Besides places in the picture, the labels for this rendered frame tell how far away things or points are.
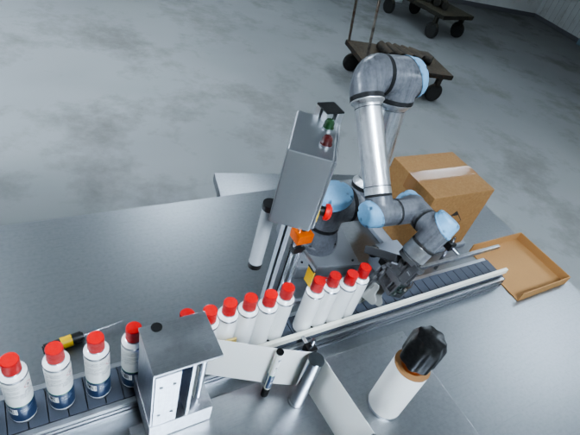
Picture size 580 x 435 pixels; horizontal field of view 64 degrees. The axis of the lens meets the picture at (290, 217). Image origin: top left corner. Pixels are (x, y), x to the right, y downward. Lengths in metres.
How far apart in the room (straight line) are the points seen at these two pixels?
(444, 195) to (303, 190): 0.80
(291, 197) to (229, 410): 0.53
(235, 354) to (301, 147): 0.49
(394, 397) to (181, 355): 0.53
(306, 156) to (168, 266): 0.74
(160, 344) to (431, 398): 0.76
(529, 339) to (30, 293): 1.55
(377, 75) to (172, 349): 0.86
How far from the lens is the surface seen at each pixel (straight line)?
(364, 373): 1.33
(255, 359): 1.11
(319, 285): 1.19
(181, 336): 0.96
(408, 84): 1.40
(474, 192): 1.75
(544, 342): 1.83
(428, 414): 1.35
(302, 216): 0.98
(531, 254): 2.17
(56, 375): 1.07
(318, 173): 0.91
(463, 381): 1.54
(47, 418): 1.19
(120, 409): 1.21
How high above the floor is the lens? 1.94
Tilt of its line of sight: 39 degrees down
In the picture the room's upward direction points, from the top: 17 degrees clockwise
